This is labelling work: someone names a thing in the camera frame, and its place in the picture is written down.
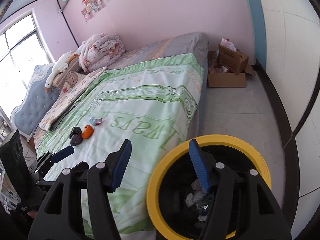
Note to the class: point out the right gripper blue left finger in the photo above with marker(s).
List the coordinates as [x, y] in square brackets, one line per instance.
[120, 163]

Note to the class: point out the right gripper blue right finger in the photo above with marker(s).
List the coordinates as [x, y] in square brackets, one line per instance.
[202, 172]

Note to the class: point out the orange peel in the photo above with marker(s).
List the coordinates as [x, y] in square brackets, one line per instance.
[87, 132]

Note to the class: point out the red candy wrapper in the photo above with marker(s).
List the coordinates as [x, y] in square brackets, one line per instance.
[98, 121]

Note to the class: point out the blue white candy wrapper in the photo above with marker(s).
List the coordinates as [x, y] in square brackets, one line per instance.
[92, 121]

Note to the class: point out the black plastic bag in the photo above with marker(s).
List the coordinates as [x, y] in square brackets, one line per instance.
[76, 136]

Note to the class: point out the bedroom window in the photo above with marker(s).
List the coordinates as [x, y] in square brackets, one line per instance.
[21, 51]

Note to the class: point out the person's left hand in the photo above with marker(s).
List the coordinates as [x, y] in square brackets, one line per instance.
[32, 213]

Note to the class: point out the blue tufted bed headboard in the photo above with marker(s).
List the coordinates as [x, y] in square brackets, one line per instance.
[37, 102]

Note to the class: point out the green floral bed quilt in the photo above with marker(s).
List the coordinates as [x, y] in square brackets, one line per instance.
[152, 104]

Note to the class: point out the folded bear print blanket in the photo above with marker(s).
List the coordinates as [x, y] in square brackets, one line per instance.
[75, 85]

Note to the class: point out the cardboard box on floor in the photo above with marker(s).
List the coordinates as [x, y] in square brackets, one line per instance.
[228, 67]

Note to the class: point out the striped brown pillow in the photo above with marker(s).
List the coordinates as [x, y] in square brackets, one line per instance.
[73, 66]

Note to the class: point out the folded pink floral comforter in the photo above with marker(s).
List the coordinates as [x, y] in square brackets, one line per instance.
[102, 50]

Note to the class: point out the white goose plush toy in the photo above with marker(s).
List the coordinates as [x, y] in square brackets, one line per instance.
[59, 66]

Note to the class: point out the striped bed sheet mattress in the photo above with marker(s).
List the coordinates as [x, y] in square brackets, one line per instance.
[196, 43]

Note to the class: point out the white wardrobe with blue edge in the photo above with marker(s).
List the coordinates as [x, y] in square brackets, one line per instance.
[286, 35]

